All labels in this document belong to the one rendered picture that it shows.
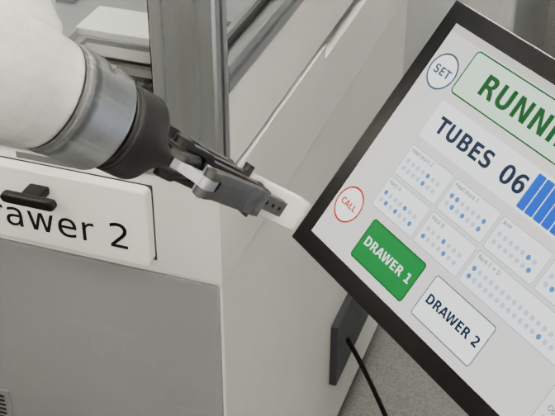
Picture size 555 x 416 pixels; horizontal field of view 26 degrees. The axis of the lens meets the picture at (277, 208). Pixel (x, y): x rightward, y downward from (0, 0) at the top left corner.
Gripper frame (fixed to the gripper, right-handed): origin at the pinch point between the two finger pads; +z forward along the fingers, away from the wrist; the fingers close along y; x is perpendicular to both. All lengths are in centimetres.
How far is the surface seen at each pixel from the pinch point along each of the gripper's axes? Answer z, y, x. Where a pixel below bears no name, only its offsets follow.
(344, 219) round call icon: 16.9, 7.7, -0.2
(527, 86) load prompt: 16.9, -3.2, -21.7
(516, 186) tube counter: 16.8, -8.9, -13.0
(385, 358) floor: 128, 82, 35
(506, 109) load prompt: 16.9, -2.6, -18.8
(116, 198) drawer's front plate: 11.7, 37.2, 14.6
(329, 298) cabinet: 79, 60, 22
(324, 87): 46, 55, -9
